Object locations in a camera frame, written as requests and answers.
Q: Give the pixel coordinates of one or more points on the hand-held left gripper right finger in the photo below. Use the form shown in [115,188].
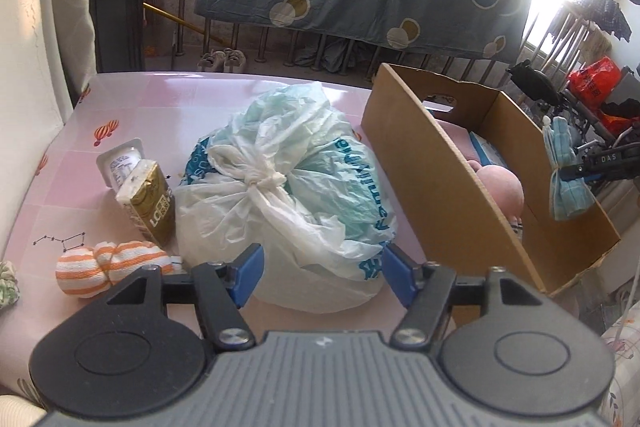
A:
[397,269]

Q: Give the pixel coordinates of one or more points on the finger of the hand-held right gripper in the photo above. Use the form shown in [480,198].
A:
[572,167]
[592,178]

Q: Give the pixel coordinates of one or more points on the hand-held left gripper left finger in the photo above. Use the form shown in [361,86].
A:
[250,264]

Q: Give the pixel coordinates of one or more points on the light blue cloth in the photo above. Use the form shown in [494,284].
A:
[570,199]

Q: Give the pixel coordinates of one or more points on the cardboard box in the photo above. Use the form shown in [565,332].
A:
[435,187]

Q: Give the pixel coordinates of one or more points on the white and green plastic bag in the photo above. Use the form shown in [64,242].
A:
[300,187]

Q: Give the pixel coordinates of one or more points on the brown drink carton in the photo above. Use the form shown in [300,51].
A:
[155,207]

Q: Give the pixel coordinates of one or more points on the white plastic cup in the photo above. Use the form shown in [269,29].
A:
[117,162]

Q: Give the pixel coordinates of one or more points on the orange striped sock pair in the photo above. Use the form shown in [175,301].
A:
[80,272]

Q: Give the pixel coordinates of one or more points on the green and white scrunchie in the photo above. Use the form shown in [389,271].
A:
[7,284]

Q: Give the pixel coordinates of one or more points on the pink plush toy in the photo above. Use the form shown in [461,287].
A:
[500,192]

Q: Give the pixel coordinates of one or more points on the black bicycle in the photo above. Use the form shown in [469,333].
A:
[535,82]

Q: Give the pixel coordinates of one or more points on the folding drying rack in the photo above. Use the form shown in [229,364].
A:
[567,27]

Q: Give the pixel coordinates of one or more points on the dark hanging clothes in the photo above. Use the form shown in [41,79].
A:
[607,14]

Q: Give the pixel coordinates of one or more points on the floral print cloth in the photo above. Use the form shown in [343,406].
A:
[625,357]

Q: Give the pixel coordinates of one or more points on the pink checked table cover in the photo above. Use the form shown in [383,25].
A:
[150,107]

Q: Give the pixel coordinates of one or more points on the white sneaker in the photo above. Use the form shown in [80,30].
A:
[234,59]
[212,59]

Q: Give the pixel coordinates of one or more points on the grey-blue crumpled cloth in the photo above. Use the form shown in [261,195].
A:
[330,54]

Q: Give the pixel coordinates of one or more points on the yellow pole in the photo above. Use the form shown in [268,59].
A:
[185,24]

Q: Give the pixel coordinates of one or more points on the beige curtain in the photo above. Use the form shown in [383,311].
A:
[60,7]

